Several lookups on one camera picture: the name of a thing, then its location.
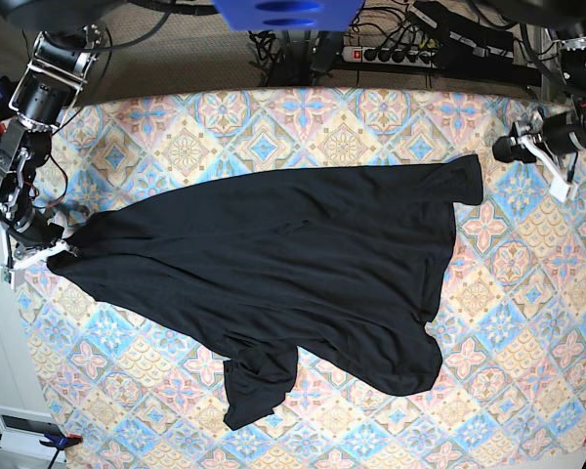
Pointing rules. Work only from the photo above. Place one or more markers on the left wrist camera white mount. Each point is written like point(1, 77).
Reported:
point(552, 166)

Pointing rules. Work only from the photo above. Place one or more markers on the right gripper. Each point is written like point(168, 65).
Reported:
point(37, 233)

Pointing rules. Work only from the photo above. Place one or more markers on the white box with dark window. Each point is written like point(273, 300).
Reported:
point(15, 419)

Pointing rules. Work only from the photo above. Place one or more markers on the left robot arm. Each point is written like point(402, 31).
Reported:
point(566, 23)

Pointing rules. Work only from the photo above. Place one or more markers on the white power strip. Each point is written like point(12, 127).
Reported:
point(406, 56)

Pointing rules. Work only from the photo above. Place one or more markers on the blue clamp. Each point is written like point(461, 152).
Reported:
point(7, 88)
point(54, 442)

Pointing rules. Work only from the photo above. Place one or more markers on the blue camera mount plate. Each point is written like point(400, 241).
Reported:
point(329, 15)

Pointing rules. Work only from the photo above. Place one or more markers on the blue clamp top left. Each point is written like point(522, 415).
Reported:
point(7, 88)

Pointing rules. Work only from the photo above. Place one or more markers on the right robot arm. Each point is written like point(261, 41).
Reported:
point(69, 33)

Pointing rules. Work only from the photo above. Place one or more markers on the black t-shirt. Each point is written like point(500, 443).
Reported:
point(344, 262)

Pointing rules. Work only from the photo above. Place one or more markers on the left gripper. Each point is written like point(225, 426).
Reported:
point(510, 148)

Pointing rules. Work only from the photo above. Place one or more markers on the blue clamp bottom left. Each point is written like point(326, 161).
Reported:
point(54, 442)

